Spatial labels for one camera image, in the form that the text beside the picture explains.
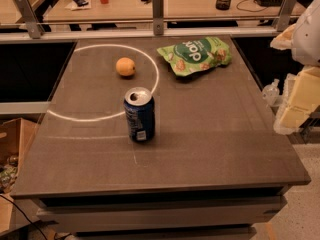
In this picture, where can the metal rail bracket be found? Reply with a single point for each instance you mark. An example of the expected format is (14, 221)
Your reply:
(33, 26)
(158, 16)
(281, 22)

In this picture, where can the green snack bag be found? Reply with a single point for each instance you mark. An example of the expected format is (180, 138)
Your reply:
(190, 57)

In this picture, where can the cardboard box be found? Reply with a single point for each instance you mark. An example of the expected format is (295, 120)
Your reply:
(16, 136)

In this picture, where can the left metal rail bracket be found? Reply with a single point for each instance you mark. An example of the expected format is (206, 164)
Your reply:
(33, 26)

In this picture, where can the orange fruit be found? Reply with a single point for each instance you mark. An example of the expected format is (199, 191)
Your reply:
(125, 67)

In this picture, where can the middle metal rail bracket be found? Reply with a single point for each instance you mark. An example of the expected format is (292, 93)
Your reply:
(158, 16)

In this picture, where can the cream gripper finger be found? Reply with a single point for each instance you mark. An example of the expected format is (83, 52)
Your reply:
(304, 98)

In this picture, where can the white drawer cabinet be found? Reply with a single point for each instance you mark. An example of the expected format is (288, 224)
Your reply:
(159, 212)

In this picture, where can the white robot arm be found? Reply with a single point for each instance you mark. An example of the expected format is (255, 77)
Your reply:
(303, 38)

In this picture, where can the clear plastic bottle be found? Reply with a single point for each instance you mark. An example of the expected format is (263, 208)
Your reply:
(270, 92)

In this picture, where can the blue soda can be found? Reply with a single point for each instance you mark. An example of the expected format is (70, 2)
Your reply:
(139, 109)

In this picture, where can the right metal rail bracket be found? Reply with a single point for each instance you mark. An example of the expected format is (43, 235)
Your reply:
(281, 22)

